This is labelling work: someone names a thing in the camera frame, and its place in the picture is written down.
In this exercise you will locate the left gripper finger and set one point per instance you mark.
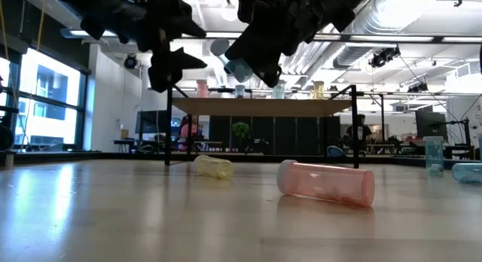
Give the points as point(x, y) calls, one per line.
point(188, 30)
point(169, 70)

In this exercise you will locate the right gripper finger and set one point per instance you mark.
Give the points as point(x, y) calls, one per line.
point(263, 47)
point(271, 77)

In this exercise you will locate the teal medicine bottle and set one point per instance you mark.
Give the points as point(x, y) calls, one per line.
point(278, 91)
point(434, 156)

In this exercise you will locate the pink medicine bottle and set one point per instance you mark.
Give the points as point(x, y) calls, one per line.
point(202, 89)
point(327, 183)

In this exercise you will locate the yellow medicine bottle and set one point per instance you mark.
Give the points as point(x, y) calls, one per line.
point(214, 167)
point(318, 90)

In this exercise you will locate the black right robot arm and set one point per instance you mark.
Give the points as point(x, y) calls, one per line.
point(346, 6)

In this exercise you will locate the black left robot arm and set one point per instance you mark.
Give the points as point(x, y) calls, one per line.
point(86, 10)

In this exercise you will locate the wooden shelf with black legs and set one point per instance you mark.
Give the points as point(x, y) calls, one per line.
point(211, 107)

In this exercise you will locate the round white pendant lamp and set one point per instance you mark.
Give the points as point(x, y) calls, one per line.
point(229, 13)

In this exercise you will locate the black computer monitor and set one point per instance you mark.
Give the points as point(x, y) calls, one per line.
point(431, 124)
point(152, 122)

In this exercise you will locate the green potted plant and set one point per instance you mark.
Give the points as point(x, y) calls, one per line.
point(241, 130)

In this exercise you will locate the person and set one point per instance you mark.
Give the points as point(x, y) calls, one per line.
point(359, 131)
point(188, 134)

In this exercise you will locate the small cardboard box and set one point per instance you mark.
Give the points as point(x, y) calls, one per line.
point(124, 133)

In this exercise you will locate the blue rounded object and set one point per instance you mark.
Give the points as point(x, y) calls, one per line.
point(335, 153)

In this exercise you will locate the black ceiling spotlight cluster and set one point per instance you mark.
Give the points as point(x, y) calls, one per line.
point(382, 58)

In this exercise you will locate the black bar with light strips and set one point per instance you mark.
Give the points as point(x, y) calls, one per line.
point(395, 38)

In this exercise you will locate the large glass window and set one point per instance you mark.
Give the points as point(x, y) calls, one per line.
point(52, 104)

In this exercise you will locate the black ceiling camera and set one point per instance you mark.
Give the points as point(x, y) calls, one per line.
point(130, 61)

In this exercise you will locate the silver ventilation duct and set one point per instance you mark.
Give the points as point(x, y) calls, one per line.
point(388, 13)

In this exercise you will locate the black aluminium table frame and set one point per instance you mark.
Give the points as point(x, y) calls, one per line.
point(75, 156)

